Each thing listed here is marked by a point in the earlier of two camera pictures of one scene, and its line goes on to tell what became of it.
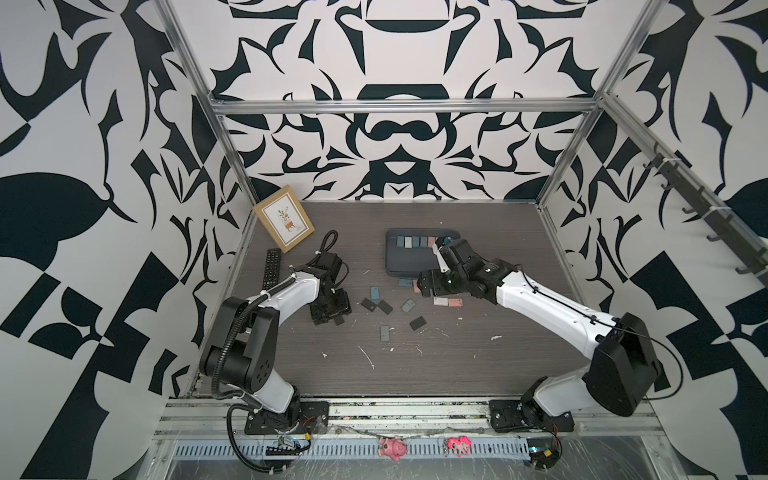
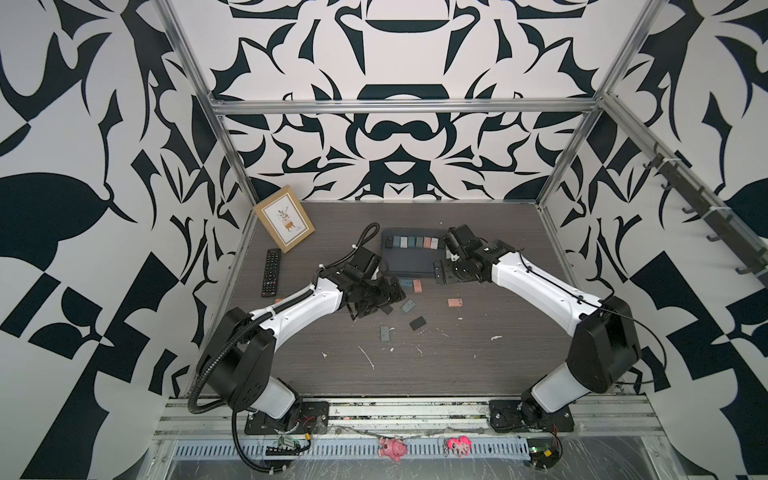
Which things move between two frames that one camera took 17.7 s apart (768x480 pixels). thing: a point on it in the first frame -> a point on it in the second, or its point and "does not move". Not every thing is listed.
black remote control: (271, 268) does not move
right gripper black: (434, 286) -> (445, 274)
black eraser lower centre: (417, 323) does not move
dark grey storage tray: (413, 261) does not move
